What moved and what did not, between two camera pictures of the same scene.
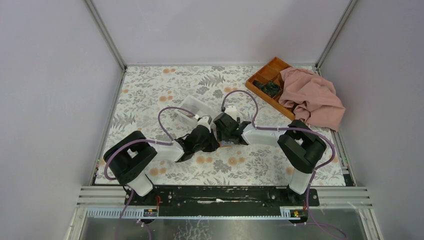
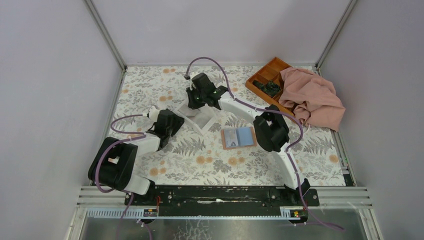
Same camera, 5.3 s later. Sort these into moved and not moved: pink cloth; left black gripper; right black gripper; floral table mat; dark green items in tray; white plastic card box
Moved: right black gripper; left black gripper
Not moved: floral table mat; white plastic card box; pink cloth; dark green items in tray
